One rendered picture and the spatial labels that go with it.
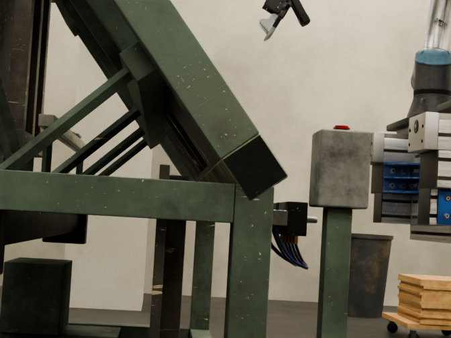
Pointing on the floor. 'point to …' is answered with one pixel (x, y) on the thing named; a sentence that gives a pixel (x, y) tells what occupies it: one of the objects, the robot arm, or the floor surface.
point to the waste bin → (368, 274)
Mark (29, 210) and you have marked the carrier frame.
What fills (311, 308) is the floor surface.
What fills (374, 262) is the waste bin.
